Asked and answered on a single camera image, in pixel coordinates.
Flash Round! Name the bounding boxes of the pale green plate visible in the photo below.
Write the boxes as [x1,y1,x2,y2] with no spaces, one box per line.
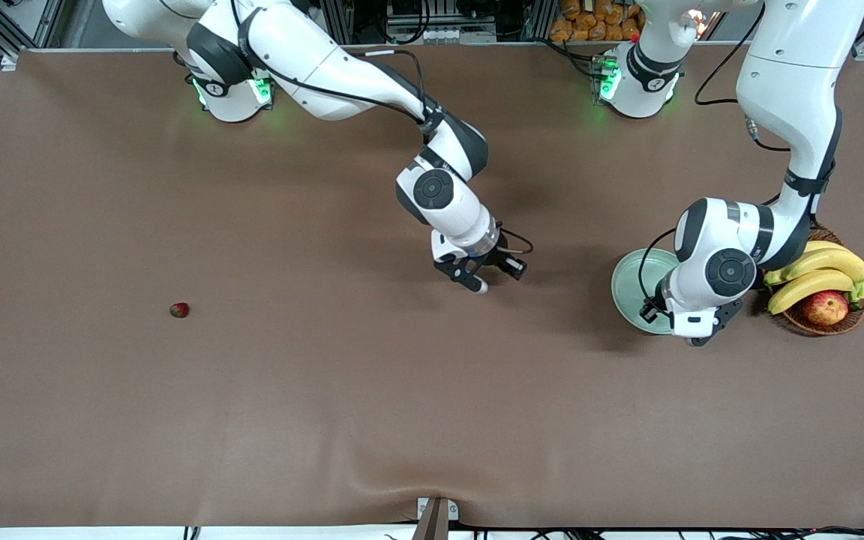
[610,247,684,336]

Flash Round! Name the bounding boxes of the brown wicker basket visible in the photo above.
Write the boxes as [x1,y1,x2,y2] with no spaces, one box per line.
[766,227,864,338]

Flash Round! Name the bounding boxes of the large table cover mat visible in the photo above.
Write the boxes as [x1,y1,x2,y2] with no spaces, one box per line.
[0,41,864,530]

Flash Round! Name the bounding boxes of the red apple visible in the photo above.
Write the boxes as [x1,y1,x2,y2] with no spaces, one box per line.
[802,290,851,327]

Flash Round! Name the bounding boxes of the bag of orange buns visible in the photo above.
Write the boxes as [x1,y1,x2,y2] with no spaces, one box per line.
[550,0,647,43]

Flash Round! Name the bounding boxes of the brown wooden bar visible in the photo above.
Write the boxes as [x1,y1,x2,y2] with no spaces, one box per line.
[411,498,451,540]

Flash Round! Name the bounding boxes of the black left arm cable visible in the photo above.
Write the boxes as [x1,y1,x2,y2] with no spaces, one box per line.
[638,0,815,302]

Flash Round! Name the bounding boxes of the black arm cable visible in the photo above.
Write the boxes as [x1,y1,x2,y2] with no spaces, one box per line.
[231,0,535,256]
[638,0,815,302]

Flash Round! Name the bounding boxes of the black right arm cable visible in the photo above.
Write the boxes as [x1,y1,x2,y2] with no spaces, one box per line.
[231,0,535,256]

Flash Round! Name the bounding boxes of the aluminium frame post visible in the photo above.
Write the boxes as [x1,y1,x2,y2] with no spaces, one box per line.
[526,0,557,42]
[325,0,354,44]

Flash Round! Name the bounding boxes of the metal table edge bracket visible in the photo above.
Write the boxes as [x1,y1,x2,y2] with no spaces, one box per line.
[417,497,460,521]

